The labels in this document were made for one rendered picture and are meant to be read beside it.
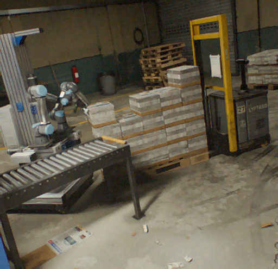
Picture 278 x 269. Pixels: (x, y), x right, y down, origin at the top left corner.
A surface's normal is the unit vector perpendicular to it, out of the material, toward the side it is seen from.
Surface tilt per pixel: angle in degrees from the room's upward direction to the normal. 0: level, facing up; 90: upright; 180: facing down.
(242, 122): 90
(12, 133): 90
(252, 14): 90
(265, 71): 90
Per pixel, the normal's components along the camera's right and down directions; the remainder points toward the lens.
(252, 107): 0.35, 0.21
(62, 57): 0.61, 0.12
